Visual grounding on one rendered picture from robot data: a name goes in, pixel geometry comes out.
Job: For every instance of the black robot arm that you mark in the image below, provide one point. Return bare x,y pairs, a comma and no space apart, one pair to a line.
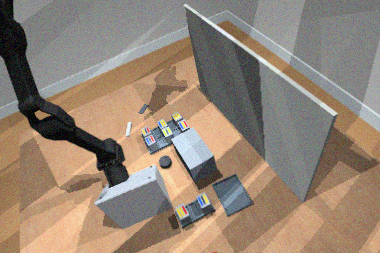
59,125

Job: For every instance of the grey wall panel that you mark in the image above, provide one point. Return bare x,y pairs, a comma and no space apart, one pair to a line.
287,125

